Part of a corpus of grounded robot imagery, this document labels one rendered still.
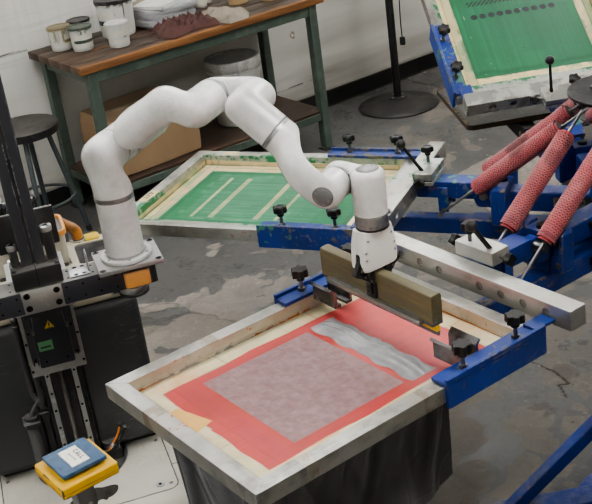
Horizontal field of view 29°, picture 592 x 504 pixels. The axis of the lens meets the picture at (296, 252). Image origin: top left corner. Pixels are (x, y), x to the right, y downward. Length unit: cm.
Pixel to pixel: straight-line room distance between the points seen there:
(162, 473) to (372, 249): 128
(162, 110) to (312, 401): 71
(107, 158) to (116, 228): 18
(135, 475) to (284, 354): 103
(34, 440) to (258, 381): 113
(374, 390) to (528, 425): 160
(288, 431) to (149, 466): 124
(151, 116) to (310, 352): 65
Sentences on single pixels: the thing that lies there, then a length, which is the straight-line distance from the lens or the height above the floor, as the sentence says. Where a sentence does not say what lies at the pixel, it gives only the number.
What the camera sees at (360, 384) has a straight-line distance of 251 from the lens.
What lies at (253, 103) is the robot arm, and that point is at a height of 154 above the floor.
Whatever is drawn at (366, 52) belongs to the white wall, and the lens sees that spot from 751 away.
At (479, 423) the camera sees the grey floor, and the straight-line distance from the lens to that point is 405.
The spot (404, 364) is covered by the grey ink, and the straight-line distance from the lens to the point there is 255.
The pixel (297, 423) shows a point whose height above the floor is 96.
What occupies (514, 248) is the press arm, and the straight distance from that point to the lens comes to 285.
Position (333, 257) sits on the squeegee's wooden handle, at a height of 113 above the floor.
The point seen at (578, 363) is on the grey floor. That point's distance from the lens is 436.
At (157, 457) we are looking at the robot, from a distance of 361.
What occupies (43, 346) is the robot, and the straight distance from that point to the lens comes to 326.
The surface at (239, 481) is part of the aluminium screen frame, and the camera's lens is 221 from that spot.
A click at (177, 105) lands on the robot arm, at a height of 155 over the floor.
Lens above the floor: 228
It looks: 25 degrees down
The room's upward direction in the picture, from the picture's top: 8 degrees counter-clockwise
